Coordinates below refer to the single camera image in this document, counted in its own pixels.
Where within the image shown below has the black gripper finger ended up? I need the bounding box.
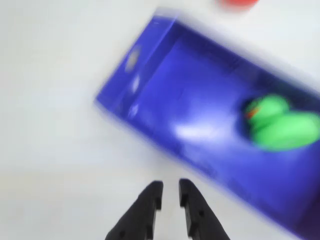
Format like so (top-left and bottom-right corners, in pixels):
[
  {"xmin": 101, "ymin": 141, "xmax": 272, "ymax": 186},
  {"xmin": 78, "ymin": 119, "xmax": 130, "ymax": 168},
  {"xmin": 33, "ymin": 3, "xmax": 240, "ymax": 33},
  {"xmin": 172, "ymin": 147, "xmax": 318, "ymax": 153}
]
[
  {"xmin": 104, "ymin": 181, "xmax": 164, "ymax": 240},
  {"xmin": 178, "ymin": 178, "xmax": 230, "ymax": 240}
]

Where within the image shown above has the green rubber duck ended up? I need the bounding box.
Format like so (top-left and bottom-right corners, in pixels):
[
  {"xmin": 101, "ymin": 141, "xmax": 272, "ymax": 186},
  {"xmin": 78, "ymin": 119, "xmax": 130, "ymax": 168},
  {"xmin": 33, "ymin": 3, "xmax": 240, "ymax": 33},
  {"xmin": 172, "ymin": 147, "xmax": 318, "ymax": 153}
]
[{"xmin": 241, "ymin": 93, "xmax": 320, "ymax": 152}]

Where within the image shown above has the blue plastic box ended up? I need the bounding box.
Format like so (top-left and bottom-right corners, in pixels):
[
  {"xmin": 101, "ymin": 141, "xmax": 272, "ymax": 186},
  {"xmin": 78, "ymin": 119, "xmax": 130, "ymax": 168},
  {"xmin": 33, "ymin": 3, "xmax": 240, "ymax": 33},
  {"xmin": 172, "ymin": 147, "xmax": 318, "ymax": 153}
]
[{"xmin": 93, "ymin": 9, "xmax": 320, "ymax": 240}]

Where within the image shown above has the red rubber duck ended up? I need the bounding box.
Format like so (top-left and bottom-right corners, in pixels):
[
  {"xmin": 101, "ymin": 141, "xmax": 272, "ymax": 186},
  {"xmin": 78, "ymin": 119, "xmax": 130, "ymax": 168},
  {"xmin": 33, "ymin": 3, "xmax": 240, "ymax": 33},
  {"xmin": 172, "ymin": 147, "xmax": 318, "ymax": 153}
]
[{"xmin": 215, "ymin": 0, "xmax": 260, "ymax": 12}]

